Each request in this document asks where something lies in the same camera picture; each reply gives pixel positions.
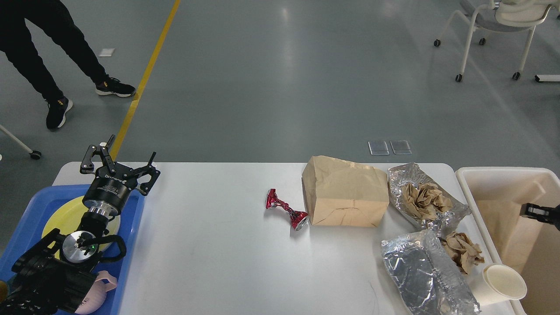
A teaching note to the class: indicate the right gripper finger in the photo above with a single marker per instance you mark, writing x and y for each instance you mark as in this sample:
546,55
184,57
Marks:
536,212

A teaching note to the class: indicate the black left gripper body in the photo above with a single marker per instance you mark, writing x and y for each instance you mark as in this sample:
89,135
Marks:
110,192

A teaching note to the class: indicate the brown paper bag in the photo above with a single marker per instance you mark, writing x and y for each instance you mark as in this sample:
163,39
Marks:
529,247
344,193

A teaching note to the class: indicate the yellow round plate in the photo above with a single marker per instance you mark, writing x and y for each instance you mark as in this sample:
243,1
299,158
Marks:
68,217

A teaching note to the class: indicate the small brown paper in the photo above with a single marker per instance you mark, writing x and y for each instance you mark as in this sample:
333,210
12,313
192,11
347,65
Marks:
462,251

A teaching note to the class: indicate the pink ribbed mug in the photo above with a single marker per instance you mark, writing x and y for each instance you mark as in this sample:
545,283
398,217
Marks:
97,294

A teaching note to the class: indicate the brown paper ball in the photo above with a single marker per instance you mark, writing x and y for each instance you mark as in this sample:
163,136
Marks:
425,202

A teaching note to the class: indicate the aluminium foil sheet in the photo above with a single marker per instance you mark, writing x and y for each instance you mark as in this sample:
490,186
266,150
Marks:
411,172

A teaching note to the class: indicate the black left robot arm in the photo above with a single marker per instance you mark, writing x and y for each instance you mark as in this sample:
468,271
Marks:
57,272

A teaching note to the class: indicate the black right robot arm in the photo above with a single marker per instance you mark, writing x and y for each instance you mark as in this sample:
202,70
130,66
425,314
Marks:
556,217

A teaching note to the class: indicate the beige plastic bin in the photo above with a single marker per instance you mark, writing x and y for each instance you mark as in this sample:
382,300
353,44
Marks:
518,184

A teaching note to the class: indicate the left white chair leg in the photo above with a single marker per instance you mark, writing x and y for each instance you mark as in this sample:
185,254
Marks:
34,154

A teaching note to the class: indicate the white paper cup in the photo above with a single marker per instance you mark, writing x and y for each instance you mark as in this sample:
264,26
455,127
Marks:
497,283

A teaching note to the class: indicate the blue plastic tray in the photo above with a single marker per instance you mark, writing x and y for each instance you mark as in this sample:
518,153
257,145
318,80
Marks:
41,207

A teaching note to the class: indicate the crushed red can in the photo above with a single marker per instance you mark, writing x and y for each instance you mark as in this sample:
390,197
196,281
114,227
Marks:
297,218

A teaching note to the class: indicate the white wheeled chair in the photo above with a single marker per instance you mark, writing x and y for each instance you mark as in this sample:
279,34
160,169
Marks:
500,16

